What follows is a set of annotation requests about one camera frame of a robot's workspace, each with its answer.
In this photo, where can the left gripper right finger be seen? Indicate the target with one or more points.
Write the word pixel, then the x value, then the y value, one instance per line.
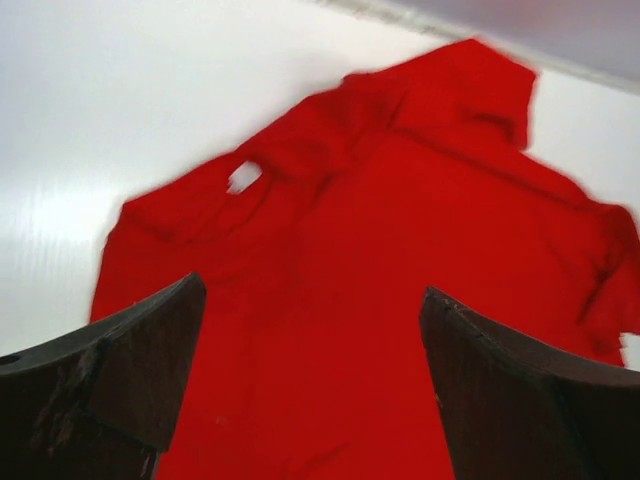
pixel 513 407

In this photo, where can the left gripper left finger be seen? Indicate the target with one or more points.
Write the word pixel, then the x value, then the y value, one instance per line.
pixel 103 401

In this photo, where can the red t shirt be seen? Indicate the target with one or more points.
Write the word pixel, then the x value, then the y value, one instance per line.
pixel 316 240

